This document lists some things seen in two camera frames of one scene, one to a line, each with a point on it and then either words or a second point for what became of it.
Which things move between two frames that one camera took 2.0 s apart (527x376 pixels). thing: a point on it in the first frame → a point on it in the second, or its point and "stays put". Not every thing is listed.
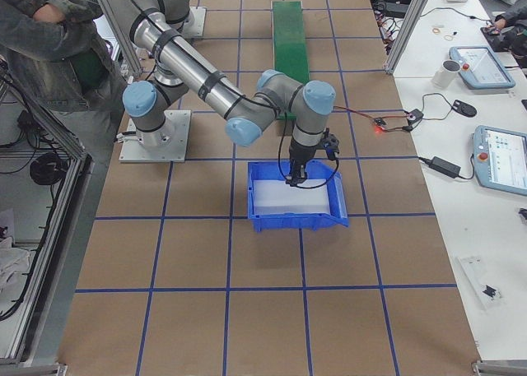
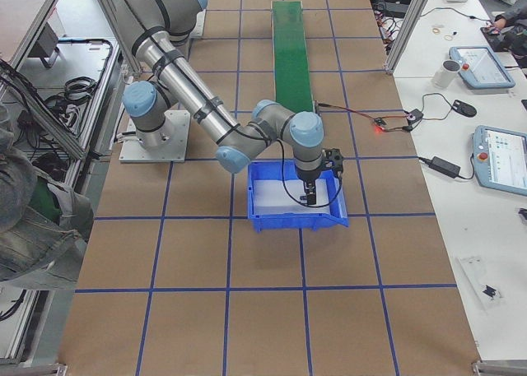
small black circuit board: (381, 123) stays put
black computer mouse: (464, 108) stays put
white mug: (446, 74) stays put
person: (53, 54) → (45, 225)
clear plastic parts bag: (485, 284) stays put
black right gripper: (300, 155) → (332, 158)
